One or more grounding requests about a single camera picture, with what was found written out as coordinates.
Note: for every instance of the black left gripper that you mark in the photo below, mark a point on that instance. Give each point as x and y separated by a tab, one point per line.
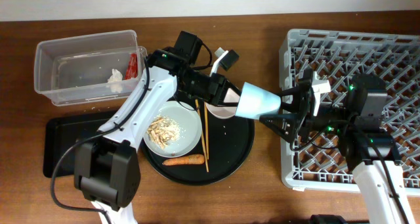
214	92

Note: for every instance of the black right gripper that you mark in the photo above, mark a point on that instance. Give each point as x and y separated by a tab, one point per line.
303	119

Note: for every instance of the pink bowl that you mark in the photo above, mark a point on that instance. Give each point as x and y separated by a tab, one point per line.
225	112

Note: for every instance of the wooden chopstick short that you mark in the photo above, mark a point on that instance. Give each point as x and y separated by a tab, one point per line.
202	136

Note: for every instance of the blue cup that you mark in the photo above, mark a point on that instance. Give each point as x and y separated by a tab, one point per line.
255	102

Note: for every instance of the grey plate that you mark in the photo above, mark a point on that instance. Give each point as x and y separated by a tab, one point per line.
190	131

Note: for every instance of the orange carrot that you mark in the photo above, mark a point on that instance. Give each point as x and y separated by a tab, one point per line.
194	159

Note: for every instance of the rice and food scraps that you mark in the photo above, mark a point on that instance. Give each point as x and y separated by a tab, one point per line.
162	130

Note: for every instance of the red snack wrapper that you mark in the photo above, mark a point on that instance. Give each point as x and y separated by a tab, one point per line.
132	69

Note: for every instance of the white tissue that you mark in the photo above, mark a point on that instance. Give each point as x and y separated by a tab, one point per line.
114	81

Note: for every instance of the wooden chopstick long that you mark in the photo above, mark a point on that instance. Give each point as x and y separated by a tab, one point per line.
206	130

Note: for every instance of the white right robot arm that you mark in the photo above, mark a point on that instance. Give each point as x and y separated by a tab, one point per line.
370	152

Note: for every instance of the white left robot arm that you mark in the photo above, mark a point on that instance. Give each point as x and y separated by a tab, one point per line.
106	165

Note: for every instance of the grey dishwasher rack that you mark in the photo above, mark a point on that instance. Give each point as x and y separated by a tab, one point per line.
337	56

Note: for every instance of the clear plastic waste bin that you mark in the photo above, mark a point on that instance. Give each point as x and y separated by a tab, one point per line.
75	70

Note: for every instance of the round black tray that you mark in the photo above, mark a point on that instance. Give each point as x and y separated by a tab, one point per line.
230	142

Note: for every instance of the rectangular black tray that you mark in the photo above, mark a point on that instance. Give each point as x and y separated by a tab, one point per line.
62	133

